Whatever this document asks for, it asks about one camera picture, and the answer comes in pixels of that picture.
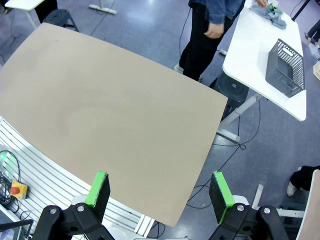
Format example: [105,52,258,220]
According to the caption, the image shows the yellow emergency stop button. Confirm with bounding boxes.
[9,180,28,200]

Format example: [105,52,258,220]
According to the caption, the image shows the light wooden board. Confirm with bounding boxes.
[296,169,320,240]

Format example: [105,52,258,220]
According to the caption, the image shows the black cable bundle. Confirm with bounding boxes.
[0,149,22,213]

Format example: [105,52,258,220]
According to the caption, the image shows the black step stool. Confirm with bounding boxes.
[43,9,80,33]

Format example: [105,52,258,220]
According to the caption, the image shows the dark monitor screen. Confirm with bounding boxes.
[0,208,22,240]

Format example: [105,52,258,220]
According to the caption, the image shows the white standing desk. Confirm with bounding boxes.
[88,0,118,15]

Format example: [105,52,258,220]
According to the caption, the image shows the person's right hand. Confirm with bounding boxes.
[204,21,225,40]

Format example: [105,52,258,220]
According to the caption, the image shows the person in black trousers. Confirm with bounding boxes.
[304,19,320,55]
[286,164,320,198]

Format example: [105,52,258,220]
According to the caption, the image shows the person's right forearm denim sleeve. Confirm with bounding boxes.
[206,0,235,25]

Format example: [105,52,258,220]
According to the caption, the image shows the black floor cable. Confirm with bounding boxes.
[186,99,262,208]

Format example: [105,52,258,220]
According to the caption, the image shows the person in denim jacket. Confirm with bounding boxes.
[174,0,247,82]

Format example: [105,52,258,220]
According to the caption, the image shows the dark grey perforated plastic basket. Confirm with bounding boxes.
[265,38,306,98]

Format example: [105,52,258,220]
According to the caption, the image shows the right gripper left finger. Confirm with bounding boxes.
[32,171,113,240]

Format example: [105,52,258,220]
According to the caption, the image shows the white slotted aluminium base plate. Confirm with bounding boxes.
[0,116,156,238]

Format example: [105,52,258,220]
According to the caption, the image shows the green cloth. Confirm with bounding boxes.
[267,2,283,15]

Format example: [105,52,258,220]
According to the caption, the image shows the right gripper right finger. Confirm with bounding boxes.
[207,171,290,240]

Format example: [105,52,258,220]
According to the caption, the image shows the white rounded table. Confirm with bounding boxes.
[4,0,45,30]
[216,0,307,145]

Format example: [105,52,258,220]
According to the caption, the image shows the light blue towel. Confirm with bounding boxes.
[249,2,288,30]

